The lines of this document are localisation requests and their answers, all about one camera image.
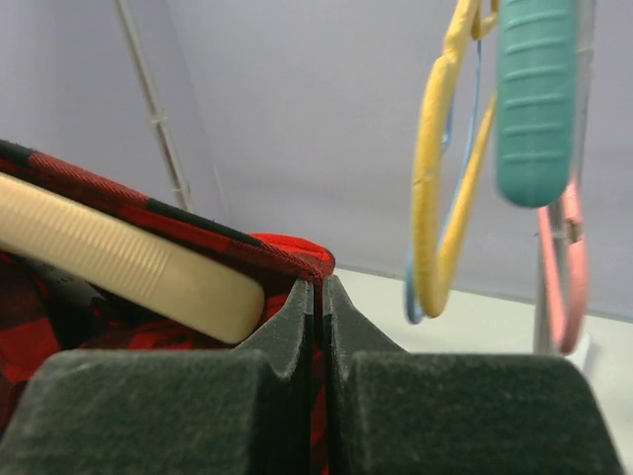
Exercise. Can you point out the teal plastic hanger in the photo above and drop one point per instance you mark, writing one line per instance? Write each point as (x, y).
(536, 99)

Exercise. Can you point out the cream plastic hanger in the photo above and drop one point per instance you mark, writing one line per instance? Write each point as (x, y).
(151, 271)

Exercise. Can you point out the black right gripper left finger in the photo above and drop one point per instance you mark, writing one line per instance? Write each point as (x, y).
(241, 411)

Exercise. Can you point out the yellow plastic hanger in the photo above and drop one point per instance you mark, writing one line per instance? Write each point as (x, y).
(470, 22)

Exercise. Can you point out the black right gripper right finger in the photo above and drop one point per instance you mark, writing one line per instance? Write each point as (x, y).
(394, 412)

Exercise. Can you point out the red black plaid shirt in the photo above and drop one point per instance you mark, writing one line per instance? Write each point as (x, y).
(137, 338)

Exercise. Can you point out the white clothes rack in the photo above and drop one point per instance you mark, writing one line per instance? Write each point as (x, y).
(157, 119)

